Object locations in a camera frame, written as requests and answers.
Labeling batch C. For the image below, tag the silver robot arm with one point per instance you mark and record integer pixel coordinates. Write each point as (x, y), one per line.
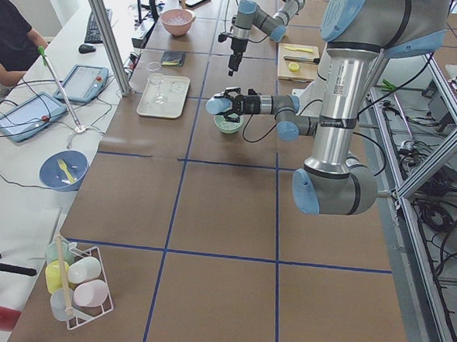
(249, 14)
(360, 37)

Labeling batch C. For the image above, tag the light green bowl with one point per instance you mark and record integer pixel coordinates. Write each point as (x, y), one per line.
(228, 127)

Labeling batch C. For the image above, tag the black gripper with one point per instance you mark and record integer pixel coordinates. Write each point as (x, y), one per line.
(251, 103)
(236, 47)

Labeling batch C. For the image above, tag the pink bowl with ice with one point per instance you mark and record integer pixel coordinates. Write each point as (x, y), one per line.
(177, 21)

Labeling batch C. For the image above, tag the far blue teach pendant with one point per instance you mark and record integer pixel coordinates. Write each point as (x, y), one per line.
(84, 83)

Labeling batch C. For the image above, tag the half lemon slice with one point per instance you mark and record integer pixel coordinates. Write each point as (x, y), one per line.
(293, 67)

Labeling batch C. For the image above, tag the yellow plastic knife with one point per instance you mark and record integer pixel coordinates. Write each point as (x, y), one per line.
(303, 50)

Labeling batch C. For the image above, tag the light blue plastic cup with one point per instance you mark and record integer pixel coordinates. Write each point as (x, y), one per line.
(217, 105)

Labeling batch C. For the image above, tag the black computer mouse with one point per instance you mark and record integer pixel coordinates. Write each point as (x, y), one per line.
(86, 48)

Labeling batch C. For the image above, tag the wooden cutting board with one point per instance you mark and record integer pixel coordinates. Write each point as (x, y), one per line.
(306, 71)

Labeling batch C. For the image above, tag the steel muddler stick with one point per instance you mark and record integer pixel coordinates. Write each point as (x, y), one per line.
(301, 59)

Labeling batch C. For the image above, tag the aluminium frame post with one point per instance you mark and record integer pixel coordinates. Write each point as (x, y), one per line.
(111, 46)

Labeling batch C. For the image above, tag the white cup in rack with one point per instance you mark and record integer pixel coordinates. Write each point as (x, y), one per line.
(83, 270)

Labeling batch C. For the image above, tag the white wire cup rack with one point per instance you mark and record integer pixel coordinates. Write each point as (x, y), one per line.
(77, 283)

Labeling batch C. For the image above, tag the yellow plastic fork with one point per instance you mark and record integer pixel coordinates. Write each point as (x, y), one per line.
(63, 166)

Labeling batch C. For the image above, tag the green cup in rack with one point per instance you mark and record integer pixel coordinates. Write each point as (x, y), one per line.
(52, 253)

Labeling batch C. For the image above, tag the blue teach pendant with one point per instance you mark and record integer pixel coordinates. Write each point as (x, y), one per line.
(27, 119)
(84, 83)

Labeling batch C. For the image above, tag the grey cup in rack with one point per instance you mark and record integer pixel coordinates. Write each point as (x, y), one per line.
(58, 306)

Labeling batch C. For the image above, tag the pink cup in rack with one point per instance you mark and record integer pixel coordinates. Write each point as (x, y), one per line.
(91, 294)

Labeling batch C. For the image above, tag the near blue teach pendant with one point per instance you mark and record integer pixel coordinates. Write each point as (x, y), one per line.
(27, 119)

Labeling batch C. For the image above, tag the cream bear tray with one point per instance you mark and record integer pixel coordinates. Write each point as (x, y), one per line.
(175, 90)

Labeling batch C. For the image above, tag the yellow cup in rack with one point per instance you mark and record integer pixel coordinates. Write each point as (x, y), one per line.
(52, 276)

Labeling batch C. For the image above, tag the black keyboard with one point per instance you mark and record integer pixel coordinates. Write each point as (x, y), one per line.
(93, 33)

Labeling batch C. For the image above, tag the blue bowl with fork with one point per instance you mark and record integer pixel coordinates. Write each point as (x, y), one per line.
(53, 177)

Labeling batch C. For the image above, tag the clear wine glass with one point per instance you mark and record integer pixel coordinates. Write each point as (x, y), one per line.
(155, 79)

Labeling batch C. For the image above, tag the seated person in black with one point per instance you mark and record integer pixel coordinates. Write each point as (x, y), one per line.
(19, 44)

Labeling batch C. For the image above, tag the metal grabber rod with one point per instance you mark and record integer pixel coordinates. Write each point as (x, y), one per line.
(79, 128)

